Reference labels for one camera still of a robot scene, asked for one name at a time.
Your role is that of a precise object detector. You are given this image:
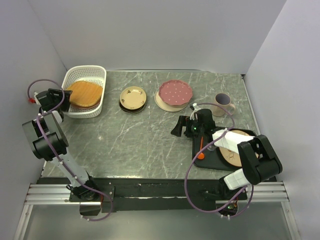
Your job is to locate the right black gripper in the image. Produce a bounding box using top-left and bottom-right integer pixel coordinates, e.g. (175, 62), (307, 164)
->
(170, 115), (205, 138)

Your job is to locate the orange woven square plate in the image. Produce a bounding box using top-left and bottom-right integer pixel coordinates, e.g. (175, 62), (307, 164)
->
(66, 80), (103, 107)

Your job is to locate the pink polka dot plate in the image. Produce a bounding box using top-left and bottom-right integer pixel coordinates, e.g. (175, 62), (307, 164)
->
(158, 79), (193, 106)

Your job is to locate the cream and pink oval plate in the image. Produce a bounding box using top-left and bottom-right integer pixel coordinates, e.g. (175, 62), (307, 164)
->
(71, 100), (101, 110)

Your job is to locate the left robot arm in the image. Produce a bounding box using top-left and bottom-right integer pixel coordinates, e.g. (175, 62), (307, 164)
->
(22, 88), (100, 201)

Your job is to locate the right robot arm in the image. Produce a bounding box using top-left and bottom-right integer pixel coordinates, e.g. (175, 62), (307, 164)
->
(171, 108), (283, 199)

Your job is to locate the white perforated plastic bin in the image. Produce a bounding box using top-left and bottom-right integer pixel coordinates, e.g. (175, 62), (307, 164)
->
(62, 65), (107, 119)

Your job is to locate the cream plate with blue leaves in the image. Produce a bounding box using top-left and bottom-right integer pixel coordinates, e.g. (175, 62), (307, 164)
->
(154, 91), (188, 112)

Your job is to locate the orange plastic spoon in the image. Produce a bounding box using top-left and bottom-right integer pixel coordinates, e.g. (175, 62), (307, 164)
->
(197, 136), (205, 160)

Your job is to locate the black plastic tray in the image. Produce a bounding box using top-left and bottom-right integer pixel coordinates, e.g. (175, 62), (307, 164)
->
(191, 128), (256, 171)

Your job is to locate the clear plastic cup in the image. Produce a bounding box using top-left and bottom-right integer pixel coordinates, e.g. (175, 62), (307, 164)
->
(207, 145), (218, 151)

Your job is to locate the pink mug purple inside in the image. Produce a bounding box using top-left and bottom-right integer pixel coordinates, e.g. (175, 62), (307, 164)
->
(212, 93), (236, 117)

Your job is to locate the yellow round plate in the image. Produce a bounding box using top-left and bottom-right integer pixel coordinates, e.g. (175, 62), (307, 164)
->
(119, 86), (147, 110)

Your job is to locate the tan oval plate on tray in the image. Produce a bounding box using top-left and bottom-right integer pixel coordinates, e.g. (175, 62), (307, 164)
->
(219, 129), (252, 168)

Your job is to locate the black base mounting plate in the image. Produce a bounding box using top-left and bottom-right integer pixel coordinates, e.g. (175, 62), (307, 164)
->
(69, 176), (248, 213)

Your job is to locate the aluminium rail frame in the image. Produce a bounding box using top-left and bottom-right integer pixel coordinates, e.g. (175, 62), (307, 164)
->
(14, 182), (301, 240)

